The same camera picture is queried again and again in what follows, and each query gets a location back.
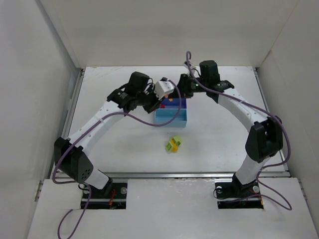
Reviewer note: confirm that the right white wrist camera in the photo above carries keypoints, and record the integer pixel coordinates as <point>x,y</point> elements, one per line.
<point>188,65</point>

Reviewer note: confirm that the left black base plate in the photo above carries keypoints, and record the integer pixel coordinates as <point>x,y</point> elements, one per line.
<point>115,200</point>

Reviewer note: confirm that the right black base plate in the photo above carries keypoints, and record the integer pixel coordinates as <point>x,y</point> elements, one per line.
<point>239,199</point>

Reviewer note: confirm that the yellow green lego cluster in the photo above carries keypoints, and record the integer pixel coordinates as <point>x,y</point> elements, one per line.
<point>173,144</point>

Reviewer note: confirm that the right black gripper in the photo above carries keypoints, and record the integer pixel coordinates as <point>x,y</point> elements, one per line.
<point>181,87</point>

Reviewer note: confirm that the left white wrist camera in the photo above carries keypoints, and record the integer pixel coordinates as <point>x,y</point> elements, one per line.
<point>165,87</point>

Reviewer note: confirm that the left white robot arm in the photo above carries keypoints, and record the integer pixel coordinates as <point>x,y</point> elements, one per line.
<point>71,154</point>

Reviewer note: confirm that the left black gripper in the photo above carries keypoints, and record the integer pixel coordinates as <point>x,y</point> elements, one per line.
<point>153,104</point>

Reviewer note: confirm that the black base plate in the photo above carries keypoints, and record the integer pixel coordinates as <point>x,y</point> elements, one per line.
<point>239,199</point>
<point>115,200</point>

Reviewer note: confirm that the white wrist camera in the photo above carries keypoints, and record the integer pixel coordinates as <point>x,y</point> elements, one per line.
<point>165,87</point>
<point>188,65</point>

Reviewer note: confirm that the dark blue container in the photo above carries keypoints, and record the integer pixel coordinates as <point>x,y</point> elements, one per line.
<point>175,104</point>

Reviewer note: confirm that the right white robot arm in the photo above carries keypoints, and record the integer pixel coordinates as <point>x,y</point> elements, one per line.
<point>265,136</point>

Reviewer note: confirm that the light blue container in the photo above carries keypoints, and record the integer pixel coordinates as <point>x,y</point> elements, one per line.
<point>164,115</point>

